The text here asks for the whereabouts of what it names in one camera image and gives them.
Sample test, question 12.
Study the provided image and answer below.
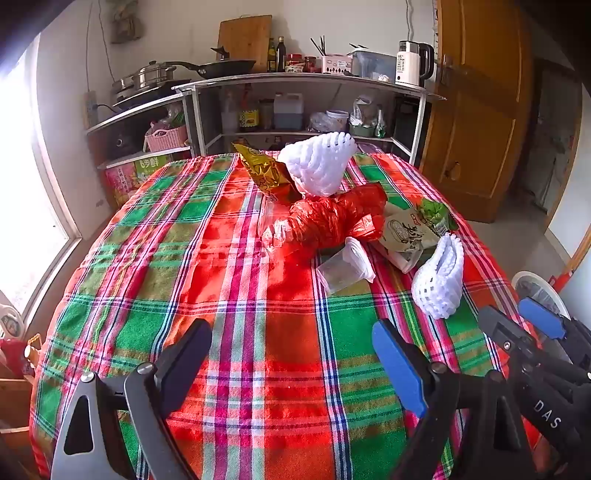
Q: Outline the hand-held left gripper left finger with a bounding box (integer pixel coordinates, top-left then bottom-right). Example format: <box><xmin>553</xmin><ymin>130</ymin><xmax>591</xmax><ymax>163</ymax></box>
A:
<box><xmin>50</xmin><ymin>318</ymin><xmax>214</xmax><ymax>480</ymax></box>

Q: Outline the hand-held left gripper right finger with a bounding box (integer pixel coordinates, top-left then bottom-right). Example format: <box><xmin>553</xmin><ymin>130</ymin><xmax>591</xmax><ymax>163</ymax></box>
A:
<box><xmin>372</xmin><ymin>319</ymin><xmax>539</xmax><ymax>480</ymax></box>

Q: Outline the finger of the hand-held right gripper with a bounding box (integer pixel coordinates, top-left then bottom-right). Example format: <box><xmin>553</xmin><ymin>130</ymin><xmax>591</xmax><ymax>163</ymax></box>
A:
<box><xmin>517</xmin><ymin>296</ymin><xmax>591</xmax><ymax>370</ymax></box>
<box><xmin>477</xmin><ymin>305</ymin><xmax>543</xmax><ymax>370</ymax></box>

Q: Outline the white trash bin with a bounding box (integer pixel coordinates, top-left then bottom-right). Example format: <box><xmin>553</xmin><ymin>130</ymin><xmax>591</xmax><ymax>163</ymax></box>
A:
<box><xmin>512</xmin><ymin>271</ymin><xmax>573</xmax><ymax>319</ymax></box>

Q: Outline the small white foam fruit net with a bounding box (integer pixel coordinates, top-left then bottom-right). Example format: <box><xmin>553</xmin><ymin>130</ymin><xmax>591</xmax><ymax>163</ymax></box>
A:
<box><xmin>411</xmin><ymin>234</ymin><xmax>465</xmax><ymax>320</ymax></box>

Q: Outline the white packaging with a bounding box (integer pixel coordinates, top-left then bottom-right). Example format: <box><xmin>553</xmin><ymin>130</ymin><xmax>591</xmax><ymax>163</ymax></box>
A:
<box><xmin>370</xmin><ymin>240</ymin><xmax>437</xmax><ymax>274</ymax></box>

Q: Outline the clear plastic cup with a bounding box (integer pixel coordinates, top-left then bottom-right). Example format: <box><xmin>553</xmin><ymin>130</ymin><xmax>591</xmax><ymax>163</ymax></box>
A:
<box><xmin>315</xmin><ymin>237</ymin><xmax>377</xmax><ymax>296</ymax></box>

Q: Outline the green beige snack packet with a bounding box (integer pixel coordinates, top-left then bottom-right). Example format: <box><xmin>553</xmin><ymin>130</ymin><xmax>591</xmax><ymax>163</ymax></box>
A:
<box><xmin>376</xmin><ymin>198</ymin><xmax>459</xmax><ymax>254</ymax></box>

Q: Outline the red plastic bag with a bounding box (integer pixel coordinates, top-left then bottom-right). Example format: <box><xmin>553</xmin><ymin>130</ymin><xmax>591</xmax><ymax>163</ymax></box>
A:
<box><xmin>261</xmin><ymin>181</ymin><xmax>389</xmax><ymax>257</ymax></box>

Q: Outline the gold snack bag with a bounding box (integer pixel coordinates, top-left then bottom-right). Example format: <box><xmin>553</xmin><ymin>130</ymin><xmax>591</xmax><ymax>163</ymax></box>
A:
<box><xmin>232</xmin><ymin>142</ymin><xmax>303</xmax><ymax>204</ymax></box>

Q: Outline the large white foam fruit net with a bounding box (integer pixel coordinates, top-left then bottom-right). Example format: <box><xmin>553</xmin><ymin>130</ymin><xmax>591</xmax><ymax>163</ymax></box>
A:
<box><xmin>276</xmin><ymin>130</ymin><xmax>358</xmax><ymax>198</ymax></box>

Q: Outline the plaid red green tablecloth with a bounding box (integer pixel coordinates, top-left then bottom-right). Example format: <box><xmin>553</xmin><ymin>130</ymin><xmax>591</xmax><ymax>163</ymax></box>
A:
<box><xmin>28</xmin><ymin>152</ymin><xmax>555</xmax><ymax>480</ymax></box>

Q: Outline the colourful printed carton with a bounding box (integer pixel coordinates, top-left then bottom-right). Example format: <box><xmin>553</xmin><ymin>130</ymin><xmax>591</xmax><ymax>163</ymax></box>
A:
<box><xmin>104</xmin><ymin>154</ymin><xmax>174</xmax><ymax>208</ymax></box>

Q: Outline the brown wooden door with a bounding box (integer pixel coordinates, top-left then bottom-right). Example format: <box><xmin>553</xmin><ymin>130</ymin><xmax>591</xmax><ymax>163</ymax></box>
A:
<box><xmin>418</xmin><ymin>0</ymin><xmax>536</xmax><ymax>224</ymax></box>

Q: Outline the pink plastic basket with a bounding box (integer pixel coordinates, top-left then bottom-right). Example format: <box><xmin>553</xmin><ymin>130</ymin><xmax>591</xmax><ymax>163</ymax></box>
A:
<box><xmin>144</xmin><ymin>124</ymin><xmax>190</xmax><ymax>153</ymax></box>

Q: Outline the black kitchen appliance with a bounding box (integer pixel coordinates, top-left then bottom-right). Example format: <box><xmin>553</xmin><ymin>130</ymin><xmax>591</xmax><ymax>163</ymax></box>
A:
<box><xmin>108</xmin><ymin>129</ymin><xmax>139</xmax><ymax>160</ymax></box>

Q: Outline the yellow label bottle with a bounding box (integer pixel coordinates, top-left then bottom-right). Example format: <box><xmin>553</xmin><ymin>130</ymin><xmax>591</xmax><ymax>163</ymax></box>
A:
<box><xmin>239</xmin><ymin>85</ymin><xmax>260</xmax><ymax>132</ymax></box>

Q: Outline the low white shelf unit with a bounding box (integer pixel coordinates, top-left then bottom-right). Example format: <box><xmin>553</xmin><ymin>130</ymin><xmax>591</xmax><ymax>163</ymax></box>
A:
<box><xmin>85</xmin><ymin>92</ymin><xmax>199</xmax><ymax>171</ymax></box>

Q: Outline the window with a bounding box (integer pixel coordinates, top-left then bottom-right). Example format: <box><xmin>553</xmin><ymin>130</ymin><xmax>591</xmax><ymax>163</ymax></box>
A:
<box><xmin>0</xmin><ymin>32</ymin><xmax>84</xmax><ymax>324</ymax></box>

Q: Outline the clear plastic food bag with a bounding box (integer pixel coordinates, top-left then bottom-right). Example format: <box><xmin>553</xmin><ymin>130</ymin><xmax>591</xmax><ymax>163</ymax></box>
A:
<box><xmin>348</xmin><ymin>95</ymin><xmax>379</xmax><ymax>139</ymax></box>

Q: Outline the black induction cooker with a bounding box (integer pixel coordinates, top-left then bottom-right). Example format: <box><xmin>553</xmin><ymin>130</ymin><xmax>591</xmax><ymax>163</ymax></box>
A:
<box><xmin>112</xmin><ymin>85</ymin><xmax>185</xmax><ymax>112</ymax></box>

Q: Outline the clear plastic jug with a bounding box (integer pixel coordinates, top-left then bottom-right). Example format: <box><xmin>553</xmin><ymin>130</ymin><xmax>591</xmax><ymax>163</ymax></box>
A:
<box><xmin>273</xmin><ymin>92</ymin><xmax>304</xmax><ymax>130</ymax></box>

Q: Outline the white electric kettle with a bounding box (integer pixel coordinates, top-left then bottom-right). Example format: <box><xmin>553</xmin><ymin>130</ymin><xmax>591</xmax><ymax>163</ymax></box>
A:
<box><xmin>394</xmin><ymin>40</ymin><xmax>435</xmax><ymax>88</ymax></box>

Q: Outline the steel steamer pot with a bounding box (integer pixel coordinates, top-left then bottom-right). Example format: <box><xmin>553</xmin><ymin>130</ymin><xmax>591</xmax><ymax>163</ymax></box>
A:
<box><xmin>111</xmin><ymin>62</ymin><xmax>178</xmax><ymax>93</ymax></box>

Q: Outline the black frying pan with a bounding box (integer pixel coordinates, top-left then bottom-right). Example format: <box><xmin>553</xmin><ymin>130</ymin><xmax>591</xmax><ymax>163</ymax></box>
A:
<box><xmin>165</xmin><ymin>58</ymin><xmax>257</xmax><ymax>79</ymax></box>

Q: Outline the clear plastic lidded container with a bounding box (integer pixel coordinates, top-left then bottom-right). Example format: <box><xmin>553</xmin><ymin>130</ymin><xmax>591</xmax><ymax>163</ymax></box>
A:
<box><xmin>351</xmin><ymin>50</ymin><xmax>398</xmax><ymax>83</ymax></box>

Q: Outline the tall white metal shelf rack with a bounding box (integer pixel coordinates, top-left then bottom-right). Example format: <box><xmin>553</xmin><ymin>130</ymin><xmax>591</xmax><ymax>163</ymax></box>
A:
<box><xmin>172</xmin><ymin>73</ymin><xmax>448</xmax><ymax>167</ymax></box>

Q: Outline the pink chopstick holder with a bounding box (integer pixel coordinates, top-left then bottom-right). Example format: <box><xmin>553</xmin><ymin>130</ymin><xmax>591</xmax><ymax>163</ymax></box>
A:
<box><xmin>321</xmin><ymin>54</ymin><xmax>354</xmax><ymax>75</ymax></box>

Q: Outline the wooden cutting board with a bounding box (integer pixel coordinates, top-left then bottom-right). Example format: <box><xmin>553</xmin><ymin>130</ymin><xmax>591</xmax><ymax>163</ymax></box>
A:
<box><xmin>217</xmin><ymin>15</ymin><xmax>273</xmax><ymax>73</ymax></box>

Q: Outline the hanging cloth bag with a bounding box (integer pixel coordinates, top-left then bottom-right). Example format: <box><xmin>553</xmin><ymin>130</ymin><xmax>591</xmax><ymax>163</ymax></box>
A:
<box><xmin>110</xmin><ymin>0</ymin><xmax>141</xmax><ymax>44</ymax></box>

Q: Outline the wall socket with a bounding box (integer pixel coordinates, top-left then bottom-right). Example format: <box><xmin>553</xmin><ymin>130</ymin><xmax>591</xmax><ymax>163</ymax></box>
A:
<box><xmin>83</xmin><ymin>91</ymin><xmax>99</xmax><ymax>130</ymax></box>

